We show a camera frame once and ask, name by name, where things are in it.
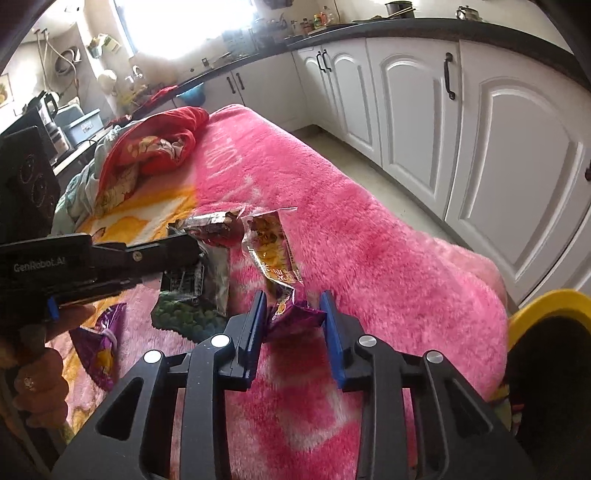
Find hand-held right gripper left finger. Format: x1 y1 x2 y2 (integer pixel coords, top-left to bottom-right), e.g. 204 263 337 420
51 290 269 480

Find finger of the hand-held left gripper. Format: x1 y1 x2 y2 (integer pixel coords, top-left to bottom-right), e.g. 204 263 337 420
90 232 207 297

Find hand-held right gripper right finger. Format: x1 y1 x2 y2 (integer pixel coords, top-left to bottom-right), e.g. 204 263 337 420
321 291 537 480

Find green pea snack packet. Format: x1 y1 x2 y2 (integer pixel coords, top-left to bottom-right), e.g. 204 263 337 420
151 251 232 343

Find silver brown snack wrapper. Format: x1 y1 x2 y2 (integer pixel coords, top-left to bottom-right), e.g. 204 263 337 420
167 209 246 250

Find clear yellow printed wrapper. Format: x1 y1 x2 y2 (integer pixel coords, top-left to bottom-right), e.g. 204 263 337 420
241 205 304 302

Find yellow trash bin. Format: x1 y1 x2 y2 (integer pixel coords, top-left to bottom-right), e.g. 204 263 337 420
505 288 591 480

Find person's left hand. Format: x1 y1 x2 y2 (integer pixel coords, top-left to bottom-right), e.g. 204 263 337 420
0 302 100 418

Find purple tied snack packet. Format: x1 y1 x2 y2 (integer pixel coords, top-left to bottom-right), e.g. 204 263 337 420
73 302 129 392

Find red floral quilt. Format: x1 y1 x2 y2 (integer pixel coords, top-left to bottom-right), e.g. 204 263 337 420
93 106 212 219

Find pink printed fleece blanket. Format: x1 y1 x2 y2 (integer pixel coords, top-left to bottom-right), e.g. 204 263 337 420
58 104 511 480

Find black microwave oven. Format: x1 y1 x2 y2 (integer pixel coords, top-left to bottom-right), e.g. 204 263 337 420
0 107 77 172

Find blue plastic storage box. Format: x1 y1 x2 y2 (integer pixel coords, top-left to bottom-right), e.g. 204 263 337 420
66 108 105 145

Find black electric kettle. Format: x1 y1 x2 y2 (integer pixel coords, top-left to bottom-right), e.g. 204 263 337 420
39 90 62 126

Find red cloth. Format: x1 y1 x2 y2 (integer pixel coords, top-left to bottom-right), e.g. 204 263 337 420
147 85 182 106

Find blue plastic basin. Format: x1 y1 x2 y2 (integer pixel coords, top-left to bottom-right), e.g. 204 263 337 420
176 85 207 105

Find white round pot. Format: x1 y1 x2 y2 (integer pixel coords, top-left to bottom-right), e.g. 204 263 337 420
97 69 119 96

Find hanging metal basin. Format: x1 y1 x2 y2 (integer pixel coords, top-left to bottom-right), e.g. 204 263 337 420
54 45 84 75

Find window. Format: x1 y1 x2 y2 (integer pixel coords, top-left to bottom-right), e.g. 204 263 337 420
113 0 260 62

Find white kitchen cabinets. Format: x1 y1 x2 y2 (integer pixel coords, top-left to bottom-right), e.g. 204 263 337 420
178 37 591 308

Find black cooking pot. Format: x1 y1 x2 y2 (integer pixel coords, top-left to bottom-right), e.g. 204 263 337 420
385 1 417 20

